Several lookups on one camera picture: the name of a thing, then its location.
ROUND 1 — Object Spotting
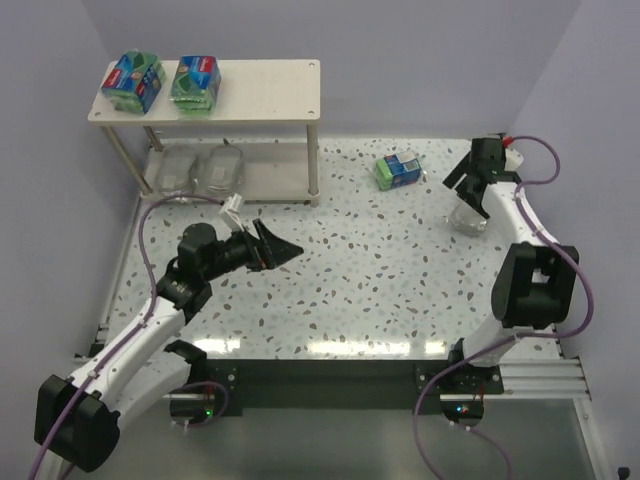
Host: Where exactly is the silver sponge pack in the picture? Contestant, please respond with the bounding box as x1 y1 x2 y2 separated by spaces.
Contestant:
198 144 244 196
447 201 489 237
154 145 198 203

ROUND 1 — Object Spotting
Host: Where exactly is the green sponge pack blue label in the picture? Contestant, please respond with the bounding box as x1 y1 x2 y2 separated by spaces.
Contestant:
170 55 222 116

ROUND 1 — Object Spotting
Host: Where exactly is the green sponge pack red logo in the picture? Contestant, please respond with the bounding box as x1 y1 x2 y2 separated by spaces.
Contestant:
101 50 166 115

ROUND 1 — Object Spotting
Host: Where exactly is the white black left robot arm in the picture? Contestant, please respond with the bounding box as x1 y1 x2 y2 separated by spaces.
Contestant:
28 219 304 479

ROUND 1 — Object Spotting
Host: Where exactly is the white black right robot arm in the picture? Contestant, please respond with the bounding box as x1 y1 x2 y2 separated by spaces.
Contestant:
443 137 579 368

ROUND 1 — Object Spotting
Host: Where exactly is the beige two-tier wooden shelf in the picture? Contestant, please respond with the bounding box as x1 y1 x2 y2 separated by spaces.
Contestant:
88 59 321 205

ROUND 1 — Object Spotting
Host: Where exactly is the green sponge pack barcode label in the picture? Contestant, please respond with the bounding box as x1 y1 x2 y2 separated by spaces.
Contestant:
373 150 424 191

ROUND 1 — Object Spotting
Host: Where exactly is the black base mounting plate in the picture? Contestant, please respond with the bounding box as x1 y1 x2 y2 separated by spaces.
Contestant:
149 357 501 419

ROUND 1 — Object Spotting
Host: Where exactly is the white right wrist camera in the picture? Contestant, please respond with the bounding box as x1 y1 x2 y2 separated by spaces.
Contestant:
505 147 524 171

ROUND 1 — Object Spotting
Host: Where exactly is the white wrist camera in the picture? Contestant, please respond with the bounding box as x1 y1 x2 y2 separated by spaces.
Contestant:
219 193 246 232
505 147 524 171

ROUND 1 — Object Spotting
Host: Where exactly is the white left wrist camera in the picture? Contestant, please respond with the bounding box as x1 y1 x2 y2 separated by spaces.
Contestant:
219 193 246 232

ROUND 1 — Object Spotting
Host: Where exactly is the aluminium frame rail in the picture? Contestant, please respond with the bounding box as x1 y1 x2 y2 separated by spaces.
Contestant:
500 359 590 400

